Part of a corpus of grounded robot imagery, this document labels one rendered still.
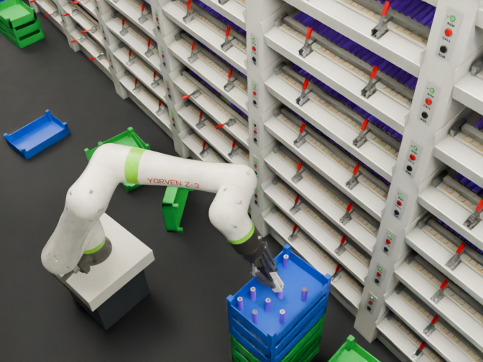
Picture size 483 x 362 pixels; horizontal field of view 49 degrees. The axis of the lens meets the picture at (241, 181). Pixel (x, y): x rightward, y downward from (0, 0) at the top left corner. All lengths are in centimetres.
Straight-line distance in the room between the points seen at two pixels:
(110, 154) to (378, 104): 82
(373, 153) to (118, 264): 108
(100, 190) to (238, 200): 42
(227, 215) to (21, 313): 136
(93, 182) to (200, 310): 97
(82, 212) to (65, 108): 195
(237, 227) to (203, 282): 99
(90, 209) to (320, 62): 82
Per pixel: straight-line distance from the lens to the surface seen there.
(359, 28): 150
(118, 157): 169
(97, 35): 347
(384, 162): 166
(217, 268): 251
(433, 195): 160
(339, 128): 175
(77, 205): 162
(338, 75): 165
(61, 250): 188
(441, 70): 136
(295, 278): 190
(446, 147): 147
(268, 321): 181
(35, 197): 302
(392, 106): 155
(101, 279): 215
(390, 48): 144
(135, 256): 217
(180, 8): 239
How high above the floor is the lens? 208
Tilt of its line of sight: 47 degrees down
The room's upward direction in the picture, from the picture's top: 2 degrees counter-clockwise
